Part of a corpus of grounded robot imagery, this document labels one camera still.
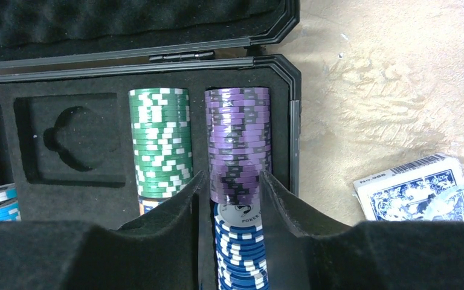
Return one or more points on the black poker set case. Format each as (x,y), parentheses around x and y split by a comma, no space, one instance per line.
(66,69)

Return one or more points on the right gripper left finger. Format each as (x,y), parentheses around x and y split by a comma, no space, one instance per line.
(166,248)

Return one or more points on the green chip stack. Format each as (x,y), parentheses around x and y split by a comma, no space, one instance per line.
(161,140)

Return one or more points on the blue playing card deck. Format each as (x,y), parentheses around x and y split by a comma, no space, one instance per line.
(427,189)

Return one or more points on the purple chip stack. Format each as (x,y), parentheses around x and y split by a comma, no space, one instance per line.
(238,122)

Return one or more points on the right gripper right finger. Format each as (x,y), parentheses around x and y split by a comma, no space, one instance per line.
(306,249)

